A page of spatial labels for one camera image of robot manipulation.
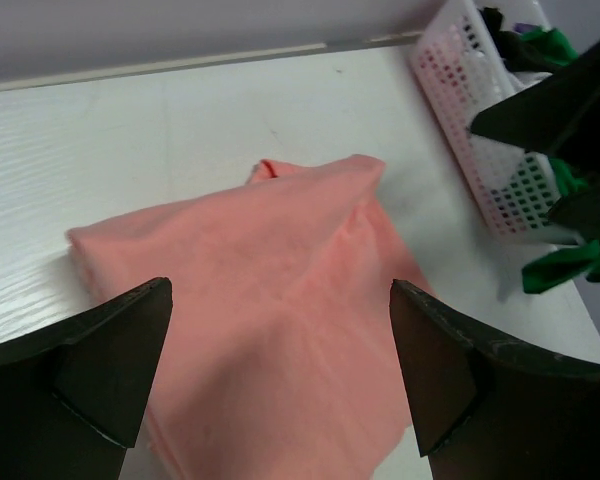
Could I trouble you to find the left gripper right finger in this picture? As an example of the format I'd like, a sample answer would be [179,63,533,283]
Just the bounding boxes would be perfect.
[390,280,600,479]

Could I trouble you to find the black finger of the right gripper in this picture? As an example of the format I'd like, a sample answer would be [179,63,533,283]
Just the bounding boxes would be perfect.
[470,40,600,173]
[548,174,600,242]

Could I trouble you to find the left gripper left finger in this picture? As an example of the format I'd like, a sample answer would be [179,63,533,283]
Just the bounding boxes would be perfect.
[0,278,173,480]

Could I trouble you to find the salmon pink t shirt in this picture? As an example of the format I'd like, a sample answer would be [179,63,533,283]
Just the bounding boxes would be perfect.
[67,155,427,479]

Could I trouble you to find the green t shirt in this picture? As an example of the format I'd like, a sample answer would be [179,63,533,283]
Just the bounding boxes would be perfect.
[517,27,600,296]

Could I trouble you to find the black t shirt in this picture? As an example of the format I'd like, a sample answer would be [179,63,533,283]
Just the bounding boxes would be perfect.
[480,7,544,73]

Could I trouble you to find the lavender t shirt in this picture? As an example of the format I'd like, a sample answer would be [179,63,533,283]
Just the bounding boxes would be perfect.
[513,23,539,35]

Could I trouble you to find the white plastic laundry basket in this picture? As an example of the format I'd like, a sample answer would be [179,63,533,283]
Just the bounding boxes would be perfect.
[411,1,580,245]

